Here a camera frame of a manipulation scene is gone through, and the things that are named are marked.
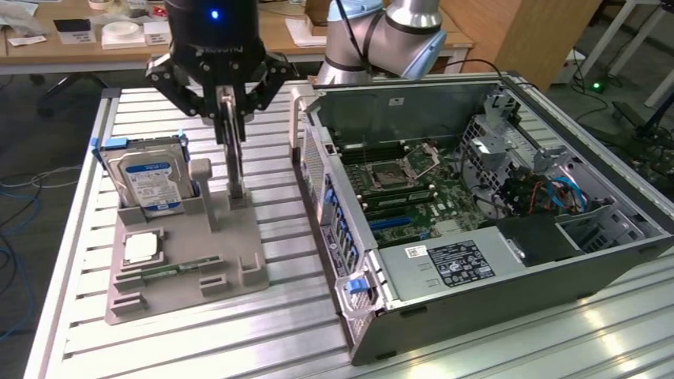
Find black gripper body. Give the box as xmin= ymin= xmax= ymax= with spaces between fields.
xmin=164 ymin=0 xmax=266 ymax=87

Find graphics card with metal bracket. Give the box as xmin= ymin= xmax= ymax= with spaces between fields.
xmin=217 ymin=85 xmax=248 ymax=201

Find plain white box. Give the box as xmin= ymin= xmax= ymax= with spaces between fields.
xmin=142 ymin=20 xmax=174 ymax=47

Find white paper stack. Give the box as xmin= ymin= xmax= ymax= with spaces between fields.
xmin=284 ymin=17 xmax=329 ymax=49

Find wooden desk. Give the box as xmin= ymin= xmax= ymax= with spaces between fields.
xmin=0 ymin=0 xmax=475 ymax=77

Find brown cardboard box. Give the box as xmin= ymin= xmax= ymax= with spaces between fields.
xmin=304 ymin=0 xmax=333 ymax=28

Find white box with black top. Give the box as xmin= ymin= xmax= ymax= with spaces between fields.
xmin=52 ymin=18 xmax=97 ymax=46

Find hard disk in blue caddy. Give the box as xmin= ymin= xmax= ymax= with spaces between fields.
xmin=89 ymin=129 xmax=192 ymax=219

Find CPU socket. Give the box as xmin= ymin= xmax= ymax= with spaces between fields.
xmin=366 ymin=158 xmax=423 ymax=191

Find metal socket cover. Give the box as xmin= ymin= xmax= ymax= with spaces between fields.
xmin=401 ymin=143 xmax=441 ymax=175

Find installed RAM sticks pair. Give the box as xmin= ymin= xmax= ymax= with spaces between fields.
xmin=356 ymin=188 xmax=439 ymax=209

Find silver CPU chip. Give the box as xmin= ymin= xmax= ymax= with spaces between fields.
xmin=122 ymin=233 xmax=162 ymax=265

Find grey parts rack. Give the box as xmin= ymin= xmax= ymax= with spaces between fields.
xmin=104 ymin=156 xmax=270 ymax=327

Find blue expansion slot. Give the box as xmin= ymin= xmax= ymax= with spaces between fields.
xmin=366 ymin=216 xmax=415 ymax=232

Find green motherboard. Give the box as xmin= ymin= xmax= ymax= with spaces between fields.
xmin=336 ymin=133 xmax=499 ymax=250

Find green RAM stick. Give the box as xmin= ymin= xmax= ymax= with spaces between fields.
xmin=137 ymin=258 xmax=220 ymax=280

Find metal disk bay cage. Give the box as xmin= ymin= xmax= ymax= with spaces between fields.
xmin=460 ymin=113 xmax=572 ymax=189

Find wooden cabinet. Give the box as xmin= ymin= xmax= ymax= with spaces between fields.
xmin=444 ymin=0 xmax=604 ymax=90

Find grey power supply unit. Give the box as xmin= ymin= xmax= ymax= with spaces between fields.
xmin=375 ymin=226 xmax=528 ymax=304

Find grey open PC case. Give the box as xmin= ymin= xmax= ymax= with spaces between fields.
xmin=286 ymin=70 xmax=674 ymax=366

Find black cable over case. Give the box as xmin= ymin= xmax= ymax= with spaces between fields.
xmin=420 ymin=58 xmax=507 ymax=80

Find blue floor cables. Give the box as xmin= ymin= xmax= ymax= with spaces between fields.
xmin=0 ymin=163 xmax=82 ymax=343

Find blue and orange wires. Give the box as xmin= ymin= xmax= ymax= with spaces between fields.
xmin=525 ymin=174 xmax=589 ymax=216

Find white desk frame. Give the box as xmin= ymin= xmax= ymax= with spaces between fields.
xmin=571 ymin=0 xmax=674 ymax=108

